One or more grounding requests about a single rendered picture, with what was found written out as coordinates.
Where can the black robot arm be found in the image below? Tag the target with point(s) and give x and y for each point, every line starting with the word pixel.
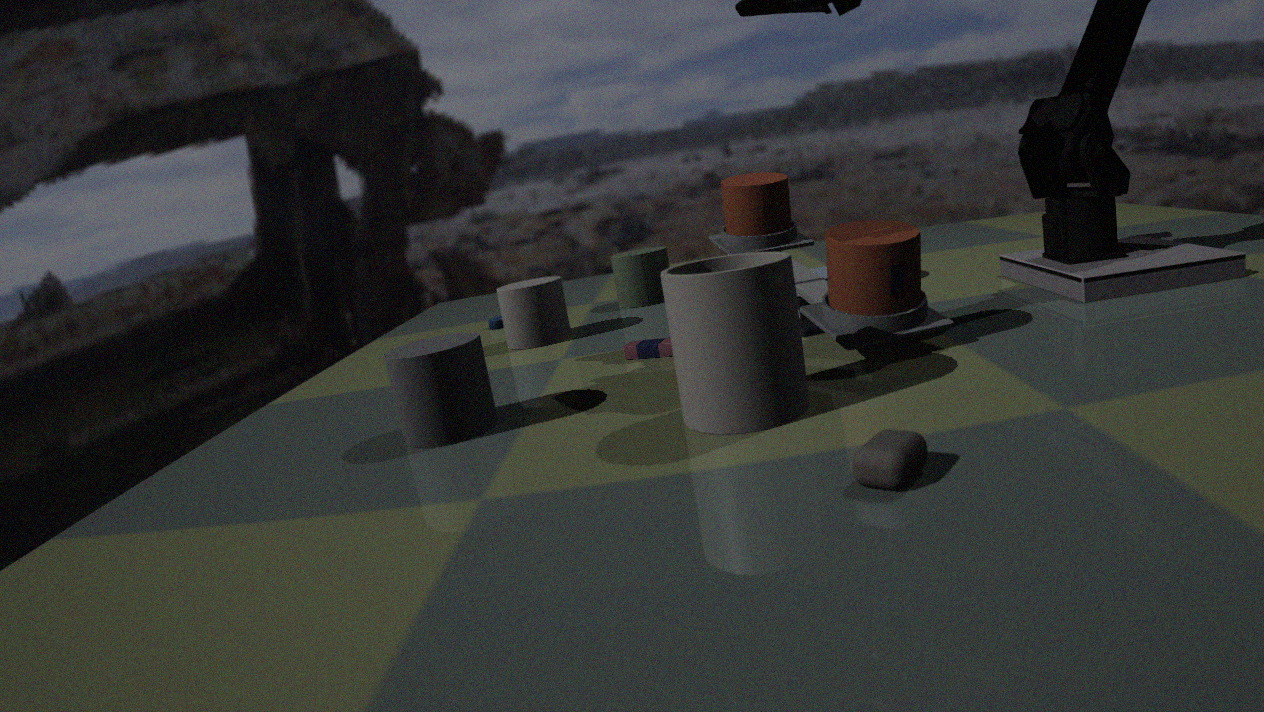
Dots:
pixel 1068 139

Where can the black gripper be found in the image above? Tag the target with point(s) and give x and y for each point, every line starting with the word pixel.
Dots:
pixel 766 7

